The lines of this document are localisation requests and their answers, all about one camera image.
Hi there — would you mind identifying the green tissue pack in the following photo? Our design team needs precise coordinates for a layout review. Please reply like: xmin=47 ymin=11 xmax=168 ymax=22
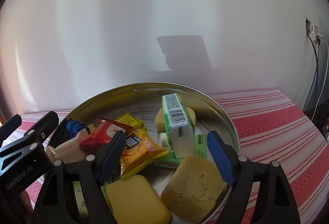
xmin=162 ymin=93 xmax=194 ymax=158
xmin=154 ymin=134 xmax=207 ymax=169

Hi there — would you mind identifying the white green small carton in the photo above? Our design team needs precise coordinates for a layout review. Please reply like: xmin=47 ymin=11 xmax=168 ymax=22
xmin=157 ymin=132 xmax=170 ymax=150

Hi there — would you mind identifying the black cable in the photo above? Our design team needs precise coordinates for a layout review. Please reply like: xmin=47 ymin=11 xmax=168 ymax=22
xmin=303 ymin=33 xmax=320 ymax=114

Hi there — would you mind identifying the yellow sponge front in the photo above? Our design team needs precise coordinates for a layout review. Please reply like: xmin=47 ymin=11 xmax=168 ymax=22
xmin=106 ymin=175 xmax=172 ymax=223

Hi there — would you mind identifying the small yellow snack packet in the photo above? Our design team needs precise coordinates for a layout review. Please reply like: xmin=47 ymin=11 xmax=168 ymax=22
xmin=115 ymin=112 xmax=145 ymax=129

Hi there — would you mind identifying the blue scrunchie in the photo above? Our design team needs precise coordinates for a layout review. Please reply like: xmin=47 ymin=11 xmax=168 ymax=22
xmin=65 ymin=119 xmax=90 ymax=138

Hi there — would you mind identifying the wall power socket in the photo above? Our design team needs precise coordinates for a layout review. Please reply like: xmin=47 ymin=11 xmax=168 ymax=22
xmin=306 ymin=18 xmax=320 ymax=44

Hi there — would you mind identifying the person's left hand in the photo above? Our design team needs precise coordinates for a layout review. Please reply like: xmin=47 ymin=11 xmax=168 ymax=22
xmin=20 ymin=191 xmax=34 ymax=212

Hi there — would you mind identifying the beige foil snack packet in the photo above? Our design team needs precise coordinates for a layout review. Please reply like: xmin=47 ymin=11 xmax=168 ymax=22
xmin=45 ymin=129 xmax=89 ymax=163

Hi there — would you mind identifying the round metal cookie tin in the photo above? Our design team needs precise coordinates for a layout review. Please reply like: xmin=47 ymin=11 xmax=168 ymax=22
xmin=47 ymin=81 xmax=241 ymax=224

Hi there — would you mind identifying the large yellow cracker packet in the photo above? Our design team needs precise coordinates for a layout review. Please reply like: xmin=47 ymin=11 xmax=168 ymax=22
xmin=120 ymin=128 xmax=169 ymax=180

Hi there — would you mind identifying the yellow sponge middle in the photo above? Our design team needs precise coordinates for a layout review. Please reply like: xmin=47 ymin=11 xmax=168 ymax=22
xmin=161 ymin=156 xmax=226 ymax=223

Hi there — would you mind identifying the red snack packet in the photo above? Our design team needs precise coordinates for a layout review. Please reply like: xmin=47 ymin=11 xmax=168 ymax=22
xmin=79 ymin=117 xmax=133 ymax=154

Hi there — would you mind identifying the green tissue pack in tin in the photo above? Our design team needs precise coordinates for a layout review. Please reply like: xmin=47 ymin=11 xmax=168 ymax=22
xmin=154 ymin=134 xmax=207 ymax=169

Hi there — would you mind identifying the red white striped cloth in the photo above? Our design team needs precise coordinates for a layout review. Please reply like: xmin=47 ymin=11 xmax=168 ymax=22
xmin=0 ymin=87 xmax=329 ymax=224

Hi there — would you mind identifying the yellow sponge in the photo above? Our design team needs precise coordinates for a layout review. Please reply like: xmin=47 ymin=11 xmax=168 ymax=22
xmin=154 ymin=106 xmax=197 ymax=133
xmin=106 ymin=175 xmax=172 ymax=223
xmin=161 ymin=156 xmax=226 ymax=223

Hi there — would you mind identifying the yellow sponge upper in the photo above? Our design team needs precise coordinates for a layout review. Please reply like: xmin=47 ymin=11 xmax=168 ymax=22
xmin=154 ymin=106 xmax=197 ymax=133

